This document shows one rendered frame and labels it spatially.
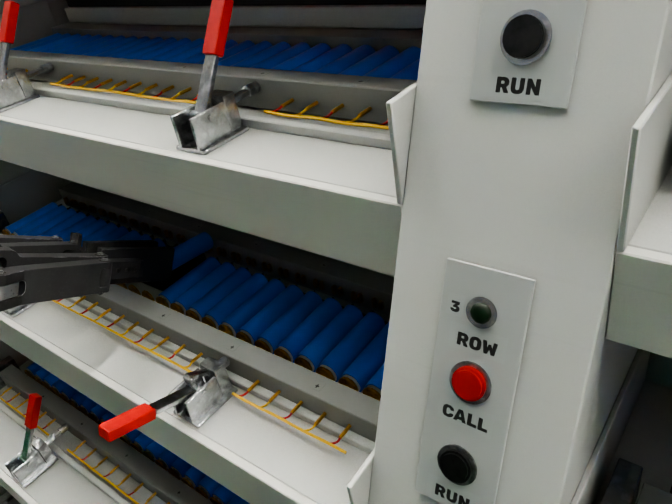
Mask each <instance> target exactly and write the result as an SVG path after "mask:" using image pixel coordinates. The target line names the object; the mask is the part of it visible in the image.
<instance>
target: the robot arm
mask: <svg viewBox="0 0 672 504"><path fill-rule="evenodd" d="M81 243H82V234H80V233H74V232H71V234H70V241H63V238H61V237H59V236H26V235H0V312H1V311H5V310H8V309H11V308H14V307H17V306H20V305H25V304H32V303H38V302H45V301H52V300H59V299H65V298H72V297H79V296H86V295H93V294H99V295H102V294H103V293H106V292H109V288H110V284H123V283H138V282H154V281H169V280H170V279H171V273H172V266H173V259H174V251H175V249H174V248H172V247H158V242H156V241H154V240H102V241H83V244H82V247H81Z"/></svg>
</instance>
